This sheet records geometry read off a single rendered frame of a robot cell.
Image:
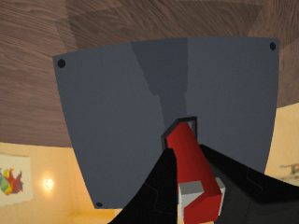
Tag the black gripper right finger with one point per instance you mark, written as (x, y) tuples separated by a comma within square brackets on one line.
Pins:
[(251, 197)]

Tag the dark red peg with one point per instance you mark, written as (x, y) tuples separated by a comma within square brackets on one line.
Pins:
[(200, 194)]

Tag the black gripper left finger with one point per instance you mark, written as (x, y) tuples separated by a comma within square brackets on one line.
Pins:
[(156, 201)]

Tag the dark grey sloped panel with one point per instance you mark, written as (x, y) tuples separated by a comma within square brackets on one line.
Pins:
[(121, 101)]

